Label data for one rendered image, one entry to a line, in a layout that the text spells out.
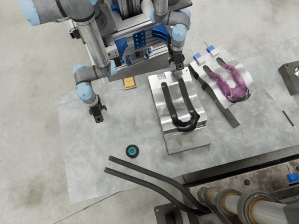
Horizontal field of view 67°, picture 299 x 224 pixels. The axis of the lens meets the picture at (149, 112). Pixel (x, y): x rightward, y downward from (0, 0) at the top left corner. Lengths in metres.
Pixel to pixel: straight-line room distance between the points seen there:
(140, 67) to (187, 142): 1.12
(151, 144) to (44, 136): 1.37
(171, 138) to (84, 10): 0.82
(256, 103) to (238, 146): 0.28
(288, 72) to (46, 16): 1.39
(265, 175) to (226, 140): 0.29
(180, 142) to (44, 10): 0.94
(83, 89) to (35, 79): 1.66
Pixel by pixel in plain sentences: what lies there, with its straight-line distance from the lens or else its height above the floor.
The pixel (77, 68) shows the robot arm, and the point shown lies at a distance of 1.21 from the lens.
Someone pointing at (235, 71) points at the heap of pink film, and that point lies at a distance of 1.50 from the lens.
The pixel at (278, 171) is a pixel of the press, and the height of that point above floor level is 0.79.
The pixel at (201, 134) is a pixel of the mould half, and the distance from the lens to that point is 1.38.
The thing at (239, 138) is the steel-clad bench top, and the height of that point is 0.80.
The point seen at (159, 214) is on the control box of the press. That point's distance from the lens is 2.20.
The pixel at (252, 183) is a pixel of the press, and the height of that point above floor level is 0.78.
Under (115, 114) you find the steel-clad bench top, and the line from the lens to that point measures 1.47.
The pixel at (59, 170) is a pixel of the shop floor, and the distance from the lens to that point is 2.38.
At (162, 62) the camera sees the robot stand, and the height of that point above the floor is 0.21.
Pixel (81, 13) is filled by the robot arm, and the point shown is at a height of 1.50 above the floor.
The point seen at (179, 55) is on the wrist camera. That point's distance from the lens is 1.39.
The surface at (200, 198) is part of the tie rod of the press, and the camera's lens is 1.38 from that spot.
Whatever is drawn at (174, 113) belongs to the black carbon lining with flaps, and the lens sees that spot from 1.33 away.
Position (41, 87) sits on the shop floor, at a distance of 2.69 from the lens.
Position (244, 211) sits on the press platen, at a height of 1.54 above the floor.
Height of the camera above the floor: 2.19
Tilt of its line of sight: 73 degrees down
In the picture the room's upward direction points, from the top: 7 degrees counter-clockwise
